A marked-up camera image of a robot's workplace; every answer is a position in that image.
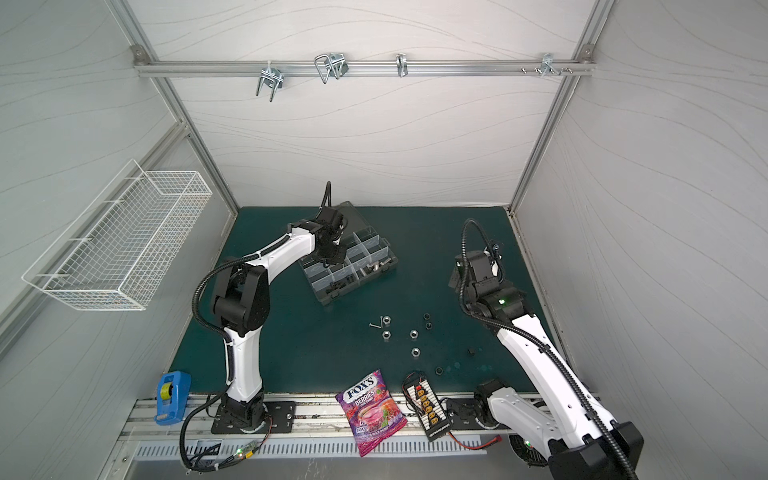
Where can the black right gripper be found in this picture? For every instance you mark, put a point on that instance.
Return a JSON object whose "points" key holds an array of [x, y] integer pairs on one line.
{"points": [[466, 279]]}

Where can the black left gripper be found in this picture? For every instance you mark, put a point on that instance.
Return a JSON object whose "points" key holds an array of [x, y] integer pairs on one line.
{"points": [[340, 258]]}

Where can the clear plastic organizer box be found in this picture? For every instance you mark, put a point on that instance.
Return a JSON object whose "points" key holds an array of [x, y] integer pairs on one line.
{"points": [[368, 256]]}

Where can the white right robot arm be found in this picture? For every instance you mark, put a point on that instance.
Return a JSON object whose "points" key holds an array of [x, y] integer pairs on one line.
{"points": [[571, 433]]}

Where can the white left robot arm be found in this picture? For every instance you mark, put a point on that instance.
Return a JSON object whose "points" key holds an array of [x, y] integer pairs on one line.
{"points": [[233, 300]]}

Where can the green table mat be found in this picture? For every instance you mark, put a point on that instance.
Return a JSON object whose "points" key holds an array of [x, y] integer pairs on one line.
{"points": [[306, 347]]}

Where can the black parallel charging board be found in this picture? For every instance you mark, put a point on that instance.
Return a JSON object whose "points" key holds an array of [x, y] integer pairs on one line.
{"points": [[422, 400]]}

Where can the purple Fox's candy bag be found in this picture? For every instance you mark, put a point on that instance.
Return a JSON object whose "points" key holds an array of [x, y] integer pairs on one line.
{"points": [[372, 413]]}

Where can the silver U-bolt clamp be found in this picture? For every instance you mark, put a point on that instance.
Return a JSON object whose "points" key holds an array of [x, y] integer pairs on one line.
{"points": [[271, 80]]}

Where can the silver double U-bolt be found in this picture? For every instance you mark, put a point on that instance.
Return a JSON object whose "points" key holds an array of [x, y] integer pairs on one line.
{"points": [[331, 65]]}

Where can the aluminium top crossbar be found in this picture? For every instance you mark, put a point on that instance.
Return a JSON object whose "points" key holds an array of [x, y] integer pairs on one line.
{"points": [[357, 68]]}

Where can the blue tape dispenser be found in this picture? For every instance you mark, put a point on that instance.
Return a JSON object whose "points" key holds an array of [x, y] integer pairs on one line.
{"points": [[172, 394]]}

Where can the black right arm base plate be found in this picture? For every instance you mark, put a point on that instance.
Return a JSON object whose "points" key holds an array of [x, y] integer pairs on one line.
{"points": [[469, 414]]}

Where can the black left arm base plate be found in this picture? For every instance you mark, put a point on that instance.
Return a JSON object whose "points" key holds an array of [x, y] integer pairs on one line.
{"points": [[276, 416]]}

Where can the small silver bracket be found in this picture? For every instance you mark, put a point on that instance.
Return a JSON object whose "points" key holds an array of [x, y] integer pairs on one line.
{"points": [[401, 65]]}

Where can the white wire basket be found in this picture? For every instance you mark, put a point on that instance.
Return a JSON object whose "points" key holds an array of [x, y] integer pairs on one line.
{"points": [[114, 255]]}

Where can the silver corner hook bracket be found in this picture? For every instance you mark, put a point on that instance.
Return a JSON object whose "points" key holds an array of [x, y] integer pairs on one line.
{"points": [[547, 67]]}

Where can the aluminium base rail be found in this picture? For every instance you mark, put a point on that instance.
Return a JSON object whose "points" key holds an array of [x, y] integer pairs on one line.
{"points": [[307, 415]]}

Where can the aluminium corner frame post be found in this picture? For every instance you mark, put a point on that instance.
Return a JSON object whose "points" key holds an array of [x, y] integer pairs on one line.
{"points": [[584, 53]]}

